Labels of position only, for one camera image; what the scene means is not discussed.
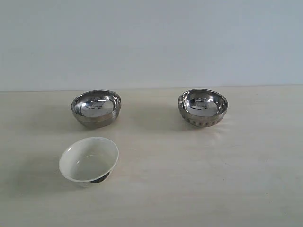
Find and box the white ceramic bowl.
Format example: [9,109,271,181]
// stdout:
[59,137,119,186]

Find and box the ribbed stainless steel bowl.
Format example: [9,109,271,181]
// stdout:
[178,89,229,128]

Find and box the plain stainless steel bowl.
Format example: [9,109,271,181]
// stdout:
[71,90,122,129]

